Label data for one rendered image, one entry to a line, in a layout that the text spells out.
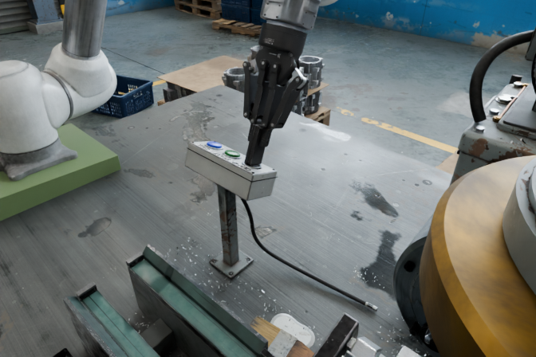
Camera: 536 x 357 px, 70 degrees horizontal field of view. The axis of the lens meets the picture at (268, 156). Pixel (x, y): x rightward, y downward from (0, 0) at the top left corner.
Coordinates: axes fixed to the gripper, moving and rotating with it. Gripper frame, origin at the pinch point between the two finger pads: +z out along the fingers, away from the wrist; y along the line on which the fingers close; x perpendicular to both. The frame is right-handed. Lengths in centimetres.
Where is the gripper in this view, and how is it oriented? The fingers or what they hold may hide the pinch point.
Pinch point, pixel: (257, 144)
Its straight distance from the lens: 67.9
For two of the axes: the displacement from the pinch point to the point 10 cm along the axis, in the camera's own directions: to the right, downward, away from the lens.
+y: 7.5, 3.4, -5.6
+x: 6.1, -0.7, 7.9
